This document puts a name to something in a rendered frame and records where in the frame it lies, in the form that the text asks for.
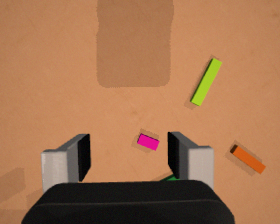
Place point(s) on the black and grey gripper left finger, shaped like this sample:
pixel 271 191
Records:
pixel 68 163

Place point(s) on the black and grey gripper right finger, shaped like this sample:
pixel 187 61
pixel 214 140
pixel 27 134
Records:
pixel 189 161

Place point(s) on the magenta block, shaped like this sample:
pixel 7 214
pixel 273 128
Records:
pixel 148 142

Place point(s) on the orange rod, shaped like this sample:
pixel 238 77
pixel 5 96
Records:
pixel 247 159

